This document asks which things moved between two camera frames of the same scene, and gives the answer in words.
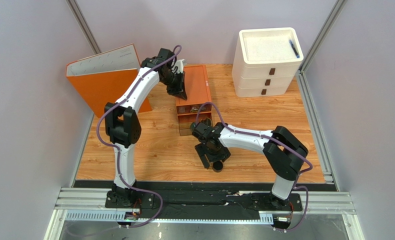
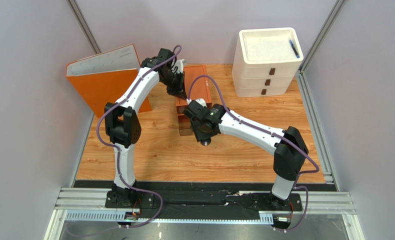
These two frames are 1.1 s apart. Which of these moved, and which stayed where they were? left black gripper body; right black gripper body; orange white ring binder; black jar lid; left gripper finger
Moved: right black gripper body; black jar lid
Stayed: left gripper finger; orange white ring binder; left black gripper body
